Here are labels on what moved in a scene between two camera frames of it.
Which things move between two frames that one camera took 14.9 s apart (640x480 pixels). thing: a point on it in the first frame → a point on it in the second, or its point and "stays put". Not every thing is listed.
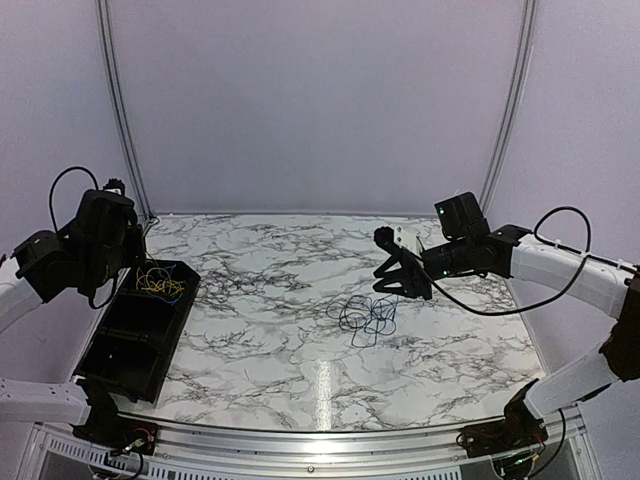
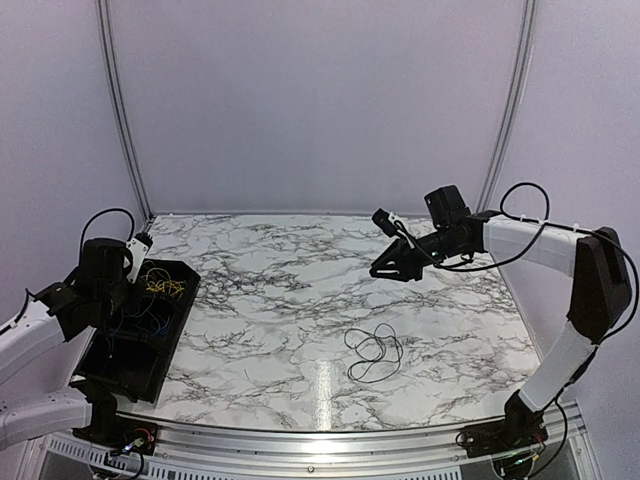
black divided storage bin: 132,343 stays put
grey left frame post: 111,61 stays put
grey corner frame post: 520,81 stays put
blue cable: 382,321 → 148,322
